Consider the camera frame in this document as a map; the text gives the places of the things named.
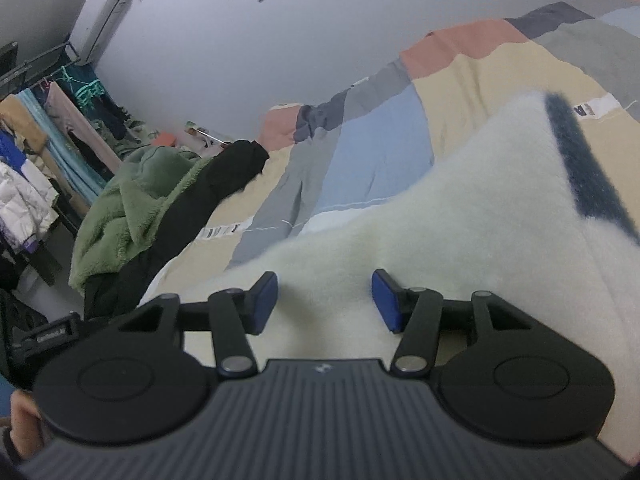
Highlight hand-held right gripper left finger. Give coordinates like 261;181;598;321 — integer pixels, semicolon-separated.
117;271;279;378

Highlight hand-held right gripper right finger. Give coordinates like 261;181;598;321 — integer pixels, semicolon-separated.
371;268;533;378

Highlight cream sweater with blue stripes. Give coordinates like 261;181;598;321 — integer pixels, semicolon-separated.
137;90;640;466

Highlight green clothes hangers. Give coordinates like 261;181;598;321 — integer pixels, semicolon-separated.
59;66;109;107

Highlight black clothes rack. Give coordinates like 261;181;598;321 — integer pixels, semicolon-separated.
0;40;81;98

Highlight person's left hand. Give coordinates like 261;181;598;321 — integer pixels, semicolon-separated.
9;389;47;462

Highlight black garment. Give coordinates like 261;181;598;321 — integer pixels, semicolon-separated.
83;139;272;320

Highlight white puffer jacket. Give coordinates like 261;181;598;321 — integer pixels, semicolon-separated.
0;160;60;255

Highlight patchwork bed sheet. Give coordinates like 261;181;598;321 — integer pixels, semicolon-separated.
145;0;640;281

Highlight green fleece jacket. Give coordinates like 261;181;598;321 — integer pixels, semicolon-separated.
69;147;227;297

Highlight light blue hanging garment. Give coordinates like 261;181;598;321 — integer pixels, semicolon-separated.
15;87;108;207

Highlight dark hanging garment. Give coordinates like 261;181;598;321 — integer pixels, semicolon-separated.
66;129;115;182

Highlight tan hanging garment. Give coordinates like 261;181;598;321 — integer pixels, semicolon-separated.
0;94;50;155

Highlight beige pink hanging garment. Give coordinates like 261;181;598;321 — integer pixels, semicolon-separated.
44;80;124;173

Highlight white air conditioner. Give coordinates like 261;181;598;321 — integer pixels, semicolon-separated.
75;0;140;65

